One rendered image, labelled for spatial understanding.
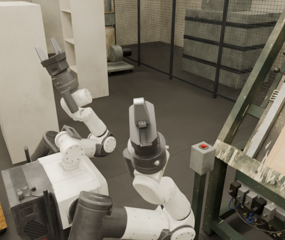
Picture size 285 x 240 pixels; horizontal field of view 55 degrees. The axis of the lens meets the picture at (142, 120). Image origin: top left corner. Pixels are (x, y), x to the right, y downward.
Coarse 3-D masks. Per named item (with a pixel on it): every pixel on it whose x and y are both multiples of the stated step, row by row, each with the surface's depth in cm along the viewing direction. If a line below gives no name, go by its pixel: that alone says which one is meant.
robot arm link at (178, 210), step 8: (168, 200) 76; (176, 200) 77; (184, 200) 80; (168, 208) 79; (176, 208) 78; (184, 208) 79; (168, 216) 86; (176, 216) 80; (184, 216) 81; (192, 216) 84; (176, 224) 82; (184, 224) 82; (192, 224) 84
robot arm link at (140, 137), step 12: (132, 108) 60; (132, 120) 58; (132, 132) 56; (144, 132) 56; (156, 132) 55; (132, 144) 55; (144, 144) 54; (156, 144) 55; (132, 156) 62; (144, 156) 61; (156, 156) 61; (144, 168) 63
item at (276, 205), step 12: (240, 180) 184; (252, 180) 176; (228, 192) 178; (240, 192) 173; (252, 192) 170; (264, 192) 170; (240, 204) 178; (252, 204) 169; (264, 204) 163; (276, 204) 164; (240, 216) 175; (264, 216) 158; (276, 216) 161; (276, 228) 169
